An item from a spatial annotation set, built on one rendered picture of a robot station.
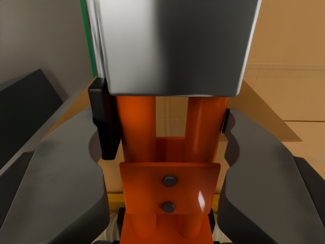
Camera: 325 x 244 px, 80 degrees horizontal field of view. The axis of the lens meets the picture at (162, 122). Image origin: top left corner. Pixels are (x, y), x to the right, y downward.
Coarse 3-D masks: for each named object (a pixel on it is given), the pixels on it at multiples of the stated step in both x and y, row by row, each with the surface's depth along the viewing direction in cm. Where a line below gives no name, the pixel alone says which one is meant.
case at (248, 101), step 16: (80, 96) 43; (160, 96) 43; (176, 96) 43; (240, 96) 43; (256, 96) 43; (160, 112) 37; (176, 112) 37; (256, 112) 37; (272, 112) 37; (160, 128) 32; (176, 128) 32; (272, 128) 32; (288, 128) 32; (224, 144) 30; (288, 144) 30; (112, 160) 32; (224, 160) 31; (112, 176) 34; (224, 176) 33; (112, 192) 36
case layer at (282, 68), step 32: (288, 0) 54; (320, 0) 53; (256, 32) 58; (288, 32) 58; (320, 32) 58; (256, 64) 63; (288, 64) 63; (320, 64) 63; (288, 96) 69; (320, 96) 69; (320, 128) 76; (320, 160) 85
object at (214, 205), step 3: (216, 195) 35; (219, 195) 35; (213, 198) 35; (216, 198) 35; (213, 201) 34; (216, 201) 34; (213, 204) 34; (216, 204) 34; (213, 207) 35; (216, 207) 35; (213, 210) 35; (216, 210) 35
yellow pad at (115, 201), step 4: (108, 196) 35; (112, 196) 35; (116, 196) 35; (120, 196) 35; (108, 200) 34; (112, 200) 34; (116, 200) 34; (120, 200) 34; (112, 204) 34; (116, 204) 34; (120, 204) 34; (124, 204) 34; (112, 208) 35; (116, 208) 35
